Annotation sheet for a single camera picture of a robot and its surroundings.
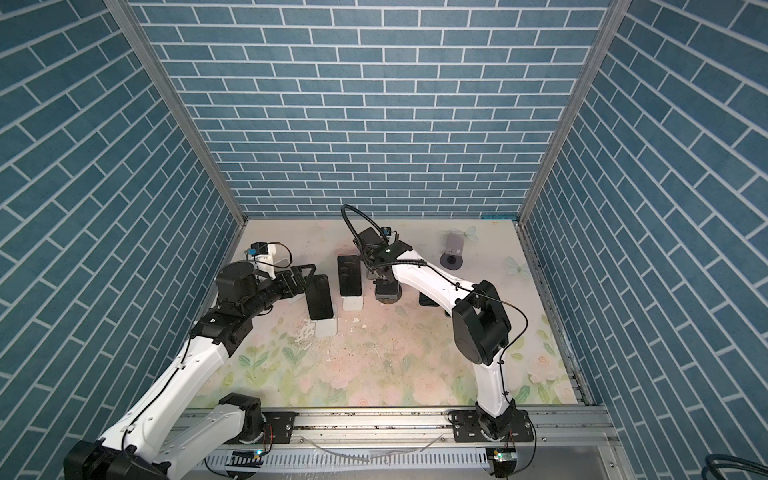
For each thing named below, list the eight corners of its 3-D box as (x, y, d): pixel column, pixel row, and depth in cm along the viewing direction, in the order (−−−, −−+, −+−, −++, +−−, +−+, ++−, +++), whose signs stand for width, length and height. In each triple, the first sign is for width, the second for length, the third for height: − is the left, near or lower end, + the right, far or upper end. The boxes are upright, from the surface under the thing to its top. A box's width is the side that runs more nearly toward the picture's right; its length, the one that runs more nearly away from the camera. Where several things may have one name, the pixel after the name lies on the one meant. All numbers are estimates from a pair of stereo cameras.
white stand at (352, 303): (342, 312, 97) (340, 306, 93) (343, 302, 99) (342, 296, 96) (362, 312, 97) (360, 306, 94) (362, 302, 99) (361, 296, 96)
